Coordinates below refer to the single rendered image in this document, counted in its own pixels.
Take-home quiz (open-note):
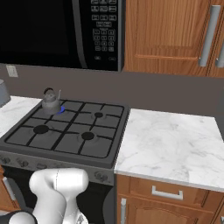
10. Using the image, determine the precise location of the silver cupboard handle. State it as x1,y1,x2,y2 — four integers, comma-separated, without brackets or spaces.
199,4,222,67
215,40,224,68
120,198,128,224
2,176,17,202

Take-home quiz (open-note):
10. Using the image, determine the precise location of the grey metal kettle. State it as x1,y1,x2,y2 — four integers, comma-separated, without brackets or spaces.
41,87,63,116

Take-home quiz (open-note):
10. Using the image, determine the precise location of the wooden base cupboard door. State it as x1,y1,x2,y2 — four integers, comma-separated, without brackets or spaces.
116,194,212,224
210,204,224,224
0,165,22,213

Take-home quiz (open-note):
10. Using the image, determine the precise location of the dark grey microwave handle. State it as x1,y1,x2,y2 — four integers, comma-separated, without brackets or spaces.
71,0,89,70

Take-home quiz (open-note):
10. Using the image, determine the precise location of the black oven door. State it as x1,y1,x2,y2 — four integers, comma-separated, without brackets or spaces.
2,165,116,224

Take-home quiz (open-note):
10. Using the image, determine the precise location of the grey rounded appliance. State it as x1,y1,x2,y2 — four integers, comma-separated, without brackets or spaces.
0,79,12,109

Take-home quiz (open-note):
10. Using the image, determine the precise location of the grey gas hob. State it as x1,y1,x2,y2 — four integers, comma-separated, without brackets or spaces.
0,98,131,186

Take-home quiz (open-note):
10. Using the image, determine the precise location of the wooden wall cupboard door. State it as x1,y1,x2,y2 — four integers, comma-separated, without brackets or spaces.
207,0,224,79
123,0,212,77

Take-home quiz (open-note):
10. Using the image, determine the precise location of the wooden drawer front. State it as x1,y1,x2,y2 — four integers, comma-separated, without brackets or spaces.
116,174,224,214

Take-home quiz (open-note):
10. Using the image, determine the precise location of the white wall socket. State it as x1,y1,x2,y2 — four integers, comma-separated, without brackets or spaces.
5,65,19,79

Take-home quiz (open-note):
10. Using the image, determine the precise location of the black microwave oven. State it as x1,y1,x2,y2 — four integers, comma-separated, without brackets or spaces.
0,0,127,73

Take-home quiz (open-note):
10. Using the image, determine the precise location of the silver drawer handle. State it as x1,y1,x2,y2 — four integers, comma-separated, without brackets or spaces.
150,185,185,201

